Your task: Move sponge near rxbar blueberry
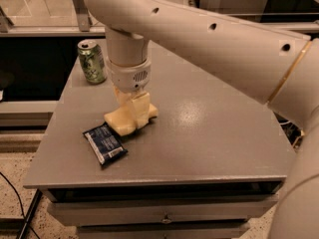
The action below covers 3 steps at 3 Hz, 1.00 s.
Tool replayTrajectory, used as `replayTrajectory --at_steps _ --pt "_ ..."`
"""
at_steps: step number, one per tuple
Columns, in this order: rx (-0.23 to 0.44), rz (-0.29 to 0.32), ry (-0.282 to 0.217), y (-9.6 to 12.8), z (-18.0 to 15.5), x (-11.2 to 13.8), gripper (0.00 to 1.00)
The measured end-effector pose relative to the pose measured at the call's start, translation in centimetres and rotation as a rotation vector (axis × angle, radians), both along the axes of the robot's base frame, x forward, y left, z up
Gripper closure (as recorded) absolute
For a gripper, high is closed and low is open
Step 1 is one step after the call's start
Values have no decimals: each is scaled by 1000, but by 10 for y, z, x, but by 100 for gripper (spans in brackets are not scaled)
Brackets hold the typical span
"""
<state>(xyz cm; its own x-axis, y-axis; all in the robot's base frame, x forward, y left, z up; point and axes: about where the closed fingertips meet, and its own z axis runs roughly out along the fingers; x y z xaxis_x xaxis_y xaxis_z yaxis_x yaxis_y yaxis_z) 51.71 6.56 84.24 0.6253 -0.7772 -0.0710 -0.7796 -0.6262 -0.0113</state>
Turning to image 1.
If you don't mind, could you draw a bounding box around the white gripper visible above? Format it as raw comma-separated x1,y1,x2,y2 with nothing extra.
107,59,152,128

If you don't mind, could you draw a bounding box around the yellow sponge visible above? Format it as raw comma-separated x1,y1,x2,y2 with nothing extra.
104,105,159,136

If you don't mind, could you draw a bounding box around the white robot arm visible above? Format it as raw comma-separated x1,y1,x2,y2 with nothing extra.
84,0,319,239

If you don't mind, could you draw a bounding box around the blue rxbar blueberry wrapper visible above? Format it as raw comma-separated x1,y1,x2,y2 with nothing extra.
83,122,128,165

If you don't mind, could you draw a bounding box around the green soda can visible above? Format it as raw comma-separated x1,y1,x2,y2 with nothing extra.
78,39,107,85

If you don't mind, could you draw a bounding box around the grey drawer cabinet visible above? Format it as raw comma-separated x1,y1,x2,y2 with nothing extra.
25,44,295,239

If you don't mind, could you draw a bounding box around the left grey metal bracket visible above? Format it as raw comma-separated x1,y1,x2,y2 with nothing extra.
72,0,92,32

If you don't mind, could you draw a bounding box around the grey metal rail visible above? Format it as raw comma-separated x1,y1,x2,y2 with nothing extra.
0,21,319,38

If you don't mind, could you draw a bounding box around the black floor cable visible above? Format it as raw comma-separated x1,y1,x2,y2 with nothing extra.
0,171,43,239

